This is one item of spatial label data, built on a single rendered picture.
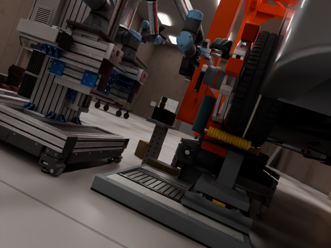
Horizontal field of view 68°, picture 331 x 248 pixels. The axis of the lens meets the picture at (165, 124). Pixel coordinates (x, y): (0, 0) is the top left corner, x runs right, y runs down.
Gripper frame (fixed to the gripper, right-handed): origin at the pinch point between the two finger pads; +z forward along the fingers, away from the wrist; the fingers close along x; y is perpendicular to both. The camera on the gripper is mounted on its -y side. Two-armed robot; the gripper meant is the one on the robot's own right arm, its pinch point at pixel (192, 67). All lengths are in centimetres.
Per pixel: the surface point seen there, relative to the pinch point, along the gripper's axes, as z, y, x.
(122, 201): -23, -81, 4
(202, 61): 60, 22, 8
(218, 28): 60, 52, 6
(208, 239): -23, -79, -41
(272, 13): 255, 180, -27
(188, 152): 39, -51, -10
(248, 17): 253, 164, 6
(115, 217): -38, -83, -1
